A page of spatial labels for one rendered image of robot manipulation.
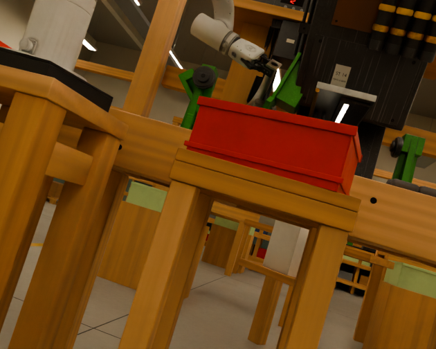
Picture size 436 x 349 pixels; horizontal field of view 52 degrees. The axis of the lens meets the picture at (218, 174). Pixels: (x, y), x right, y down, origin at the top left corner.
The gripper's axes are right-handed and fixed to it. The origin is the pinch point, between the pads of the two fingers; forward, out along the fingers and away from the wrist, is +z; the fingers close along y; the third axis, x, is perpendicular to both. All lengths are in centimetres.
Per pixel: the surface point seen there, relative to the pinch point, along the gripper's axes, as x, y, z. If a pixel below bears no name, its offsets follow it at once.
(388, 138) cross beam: 15, 31, 49
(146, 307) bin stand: -1, -99, 20
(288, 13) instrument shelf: -8.7, 27.6, -9.0
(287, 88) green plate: -4.3, -12.5, 10.5
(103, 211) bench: 72, -38, -28
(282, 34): -2.4, 23.2, -6.4
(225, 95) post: 25.8, 9.4, -13.9
